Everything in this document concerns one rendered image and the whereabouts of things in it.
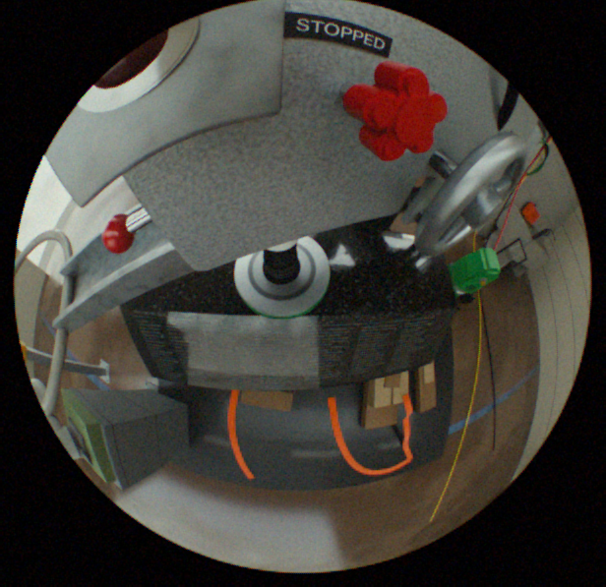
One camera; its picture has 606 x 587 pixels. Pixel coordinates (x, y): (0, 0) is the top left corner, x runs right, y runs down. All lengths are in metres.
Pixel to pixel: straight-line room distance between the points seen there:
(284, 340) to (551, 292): 4.90
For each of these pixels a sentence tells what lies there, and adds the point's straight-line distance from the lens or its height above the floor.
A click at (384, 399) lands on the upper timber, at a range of 1.22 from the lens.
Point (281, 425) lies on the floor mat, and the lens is 1.32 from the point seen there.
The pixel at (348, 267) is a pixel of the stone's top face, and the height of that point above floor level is 0.83.
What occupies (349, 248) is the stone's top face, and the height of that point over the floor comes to 0.83.
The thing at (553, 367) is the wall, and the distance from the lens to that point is 5.00.
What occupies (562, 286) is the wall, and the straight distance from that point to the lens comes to 4.89.
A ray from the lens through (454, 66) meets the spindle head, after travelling 0.15.
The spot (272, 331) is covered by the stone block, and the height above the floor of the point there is 0.79.
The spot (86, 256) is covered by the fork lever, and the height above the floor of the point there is 1.11.
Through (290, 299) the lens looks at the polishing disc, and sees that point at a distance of 0.39.
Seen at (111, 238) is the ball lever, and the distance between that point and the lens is 0.16.
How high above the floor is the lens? 1.25
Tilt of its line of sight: 67 degrees down
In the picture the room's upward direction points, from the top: 8 degrees clockwise
